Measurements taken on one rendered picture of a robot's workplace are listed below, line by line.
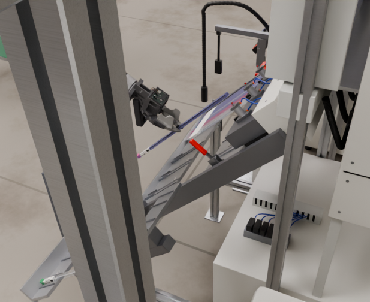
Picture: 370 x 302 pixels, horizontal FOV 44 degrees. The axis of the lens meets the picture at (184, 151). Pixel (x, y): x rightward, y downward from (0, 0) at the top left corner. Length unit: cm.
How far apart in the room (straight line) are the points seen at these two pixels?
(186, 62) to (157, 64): 25
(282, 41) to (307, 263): 89
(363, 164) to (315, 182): 80
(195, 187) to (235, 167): 17
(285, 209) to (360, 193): 20
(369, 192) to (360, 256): 56
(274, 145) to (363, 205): 27
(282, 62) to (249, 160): 32
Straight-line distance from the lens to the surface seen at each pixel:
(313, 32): 94
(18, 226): 274
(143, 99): 153
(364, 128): 108
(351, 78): 108
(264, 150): 118
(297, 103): 103
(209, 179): 132
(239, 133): 123
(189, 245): 245
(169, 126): 152
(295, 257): 166
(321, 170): 199
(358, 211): 124
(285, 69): 102
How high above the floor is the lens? 192
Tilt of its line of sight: 40 degrees down
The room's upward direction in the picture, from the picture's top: 3 degrees counter-clockwise
